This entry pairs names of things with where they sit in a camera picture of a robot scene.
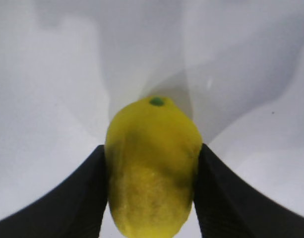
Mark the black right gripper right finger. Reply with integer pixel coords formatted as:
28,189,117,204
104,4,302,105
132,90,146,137
194,144,304,238

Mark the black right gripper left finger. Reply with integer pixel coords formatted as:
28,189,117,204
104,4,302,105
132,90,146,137
0,145,107,238

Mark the yellow lemon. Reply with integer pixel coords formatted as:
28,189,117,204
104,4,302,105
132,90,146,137
104,96,202,238

